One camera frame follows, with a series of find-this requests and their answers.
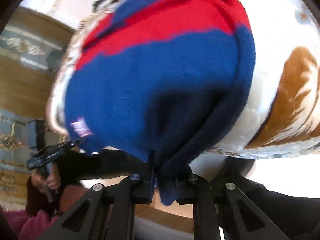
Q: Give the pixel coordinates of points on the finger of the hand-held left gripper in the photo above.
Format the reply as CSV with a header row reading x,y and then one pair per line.
x,y
75,143

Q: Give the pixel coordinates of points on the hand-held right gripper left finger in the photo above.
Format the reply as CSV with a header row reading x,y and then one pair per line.
x,y
150,185

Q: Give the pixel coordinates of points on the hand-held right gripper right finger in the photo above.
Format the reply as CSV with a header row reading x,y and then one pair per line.
x,y
185,191

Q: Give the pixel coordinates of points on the red and blue sweater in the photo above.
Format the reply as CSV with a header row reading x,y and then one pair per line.
x,y
150,80

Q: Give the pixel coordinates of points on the person's left hand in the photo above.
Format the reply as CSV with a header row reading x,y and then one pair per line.
x,y
53,182

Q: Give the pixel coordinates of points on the wooden wardrobe with stained glass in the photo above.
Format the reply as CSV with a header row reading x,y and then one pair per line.
x,y
25,92

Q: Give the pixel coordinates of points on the leaf-print plush blanket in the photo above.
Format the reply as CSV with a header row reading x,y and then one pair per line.
x,y
275,42

